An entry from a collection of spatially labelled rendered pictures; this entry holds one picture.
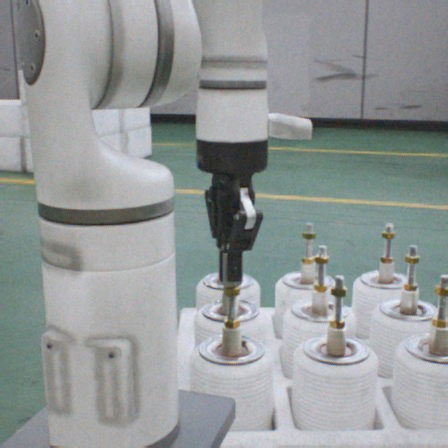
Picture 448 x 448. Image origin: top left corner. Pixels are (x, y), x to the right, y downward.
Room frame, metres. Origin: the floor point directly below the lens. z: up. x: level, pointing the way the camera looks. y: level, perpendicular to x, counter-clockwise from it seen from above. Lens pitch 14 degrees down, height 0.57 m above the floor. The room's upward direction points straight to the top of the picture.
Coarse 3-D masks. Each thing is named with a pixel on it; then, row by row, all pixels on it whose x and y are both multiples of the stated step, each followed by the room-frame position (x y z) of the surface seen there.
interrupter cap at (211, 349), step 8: (216, 336) 0.69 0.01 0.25; (248, 336) 0.69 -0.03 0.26; (200, 344) 0.67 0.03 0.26; (208, 344) 0.67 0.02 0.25; (216, 344) 0.68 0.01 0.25; (248, 344) 0.67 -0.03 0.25; (256, 344) 0.67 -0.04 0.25; (200, 352) 0.65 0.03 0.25; (208, 352) 0.65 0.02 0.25; (216, 352) 0.66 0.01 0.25; (240, 352) 0.66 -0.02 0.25; (248, 352) 0.65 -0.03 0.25; (256, 352) 0.65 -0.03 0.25; (264, 352) 0.65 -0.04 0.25; (208, 360) 0.64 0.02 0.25; (216, 360) 0.63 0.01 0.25; (224, 360) 0.63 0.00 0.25; (232, 360) 0.63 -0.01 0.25; (240, 360) 0.63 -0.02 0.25; (248, 360) 0.63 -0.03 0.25; (256, 360) 0.64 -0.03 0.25
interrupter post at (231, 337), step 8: (224, 328) 0.66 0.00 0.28; (240, 328) 0.66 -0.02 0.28; (224, 336) 0.66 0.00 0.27; (232, 336) 0.65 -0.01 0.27; (240, 336) 0.66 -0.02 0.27; (224, 344) 0.66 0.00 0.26; (232, 344) 0.65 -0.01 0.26; (240, 344) 0.66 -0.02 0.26; (224, 352) 0.66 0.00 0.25; (232, 352) 0.65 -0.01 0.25
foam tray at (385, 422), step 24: (192, 312) 0.95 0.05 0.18; (264, 312) 0.95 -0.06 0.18; (192, 336) 0.86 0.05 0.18; (288, 384) 0.71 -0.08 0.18; (384, 384) 0.72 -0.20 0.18; (288, 408) 0.66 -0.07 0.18; (384, 408) 0.66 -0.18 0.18; (240, 432) 0.61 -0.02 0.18; (264, 432) 0.61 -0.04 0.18; (288, 432) 0.61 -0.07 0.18; (312, 432) 0.61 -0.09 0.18; (336, 432) 0.61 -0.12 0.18; (360, 432) 0.61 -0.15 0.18; (384, 432) 0.61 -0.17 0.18; (408, 432) 0.61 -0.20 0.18; (432, 432) 0.61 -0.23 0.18
